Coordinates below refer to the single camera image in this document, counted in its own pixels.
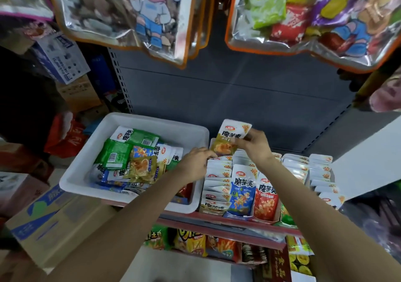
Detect person's right hand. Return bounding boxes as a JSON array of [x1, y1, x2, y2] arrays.
[[235, 128, 277, 167]]

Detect person's left hand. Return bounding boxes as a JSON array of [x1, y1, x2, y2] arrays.
[[175, 147, 217, 184]]

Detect green display box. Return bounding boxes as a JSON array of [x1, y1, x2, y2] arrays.
[[277, 153, 311, 228]]

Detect gold display box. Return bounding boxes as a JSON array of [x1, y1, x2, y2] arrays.
[[199, 155, 234, 217]]

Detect pile of snack packets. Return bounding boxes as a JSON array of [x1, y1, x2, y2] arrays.
[[93, 126, 194, 201]]

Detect blue display box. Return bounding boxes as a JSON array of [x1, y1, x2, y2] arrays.
[[223, 150, 259, 221]]

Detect red display box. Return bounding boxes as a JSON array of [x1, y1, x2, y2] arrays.
[[251, 172, 282, 224]]

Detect white plastic bin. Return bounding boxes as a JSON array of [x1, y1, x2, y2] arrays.
[[59, 112, 211, 214]]

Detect person's right forearm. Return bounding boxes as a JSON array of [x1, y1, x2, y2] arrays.
[[260, 160, 401, 282]]

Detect person's left forearm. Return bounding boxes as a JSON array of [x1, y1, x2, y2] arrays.
[[47, 172, 195, 282]]

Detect yellow snack packets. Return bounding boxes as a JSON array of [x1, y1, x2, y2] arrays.
[[288, 235, 314, 276]]

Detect hanging yellow green snack bags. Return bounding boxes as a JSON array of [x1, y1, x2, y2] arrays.
[[338, 53, 401, 110]]

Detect plain brown cardboard carton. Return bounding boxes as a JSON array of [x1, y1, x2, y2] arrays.
[[56, 75, 102, 114]]

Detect blue print cardboard carton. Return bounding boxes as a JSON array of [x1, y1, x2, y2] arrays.
[[5, 185, 120, 268]]

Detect orange trimmed toy snack bag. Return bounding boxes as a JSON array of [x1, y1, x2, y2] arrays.
[[47, 0, 217, 69]]

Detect white blue carton box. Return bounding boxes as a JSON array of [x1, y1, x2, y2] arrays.
[[19, 25, 91, 85]]

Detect row of orange chip bags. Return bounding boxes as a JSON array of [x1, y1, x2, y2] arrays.
[[145, 225, 269, 266]]

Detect dark red white-label carton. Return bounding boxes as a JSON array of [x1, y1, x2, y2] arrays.
[[260, 244, 292, 282]]

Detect red plastic bag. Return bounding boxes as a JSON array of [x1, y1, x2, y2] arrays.
[[44, 111, 89, 158]]

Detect black plastic wrapped bundle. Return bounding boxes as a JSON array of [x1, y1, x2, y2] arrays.
[[338, 194, 401, 261]]

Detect hanging pink candy bag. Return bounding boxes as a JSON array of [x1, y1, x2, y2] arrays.
[[370, 69, 401, 113]]

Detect orange trimmed colourful candy bag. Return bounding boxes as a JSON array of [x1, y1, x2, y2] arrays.
[[226, 0, 401, 74]]

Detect pale printed carton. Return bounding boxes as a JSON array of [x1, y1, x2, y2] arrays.
[[0, 171, 51, 217]]

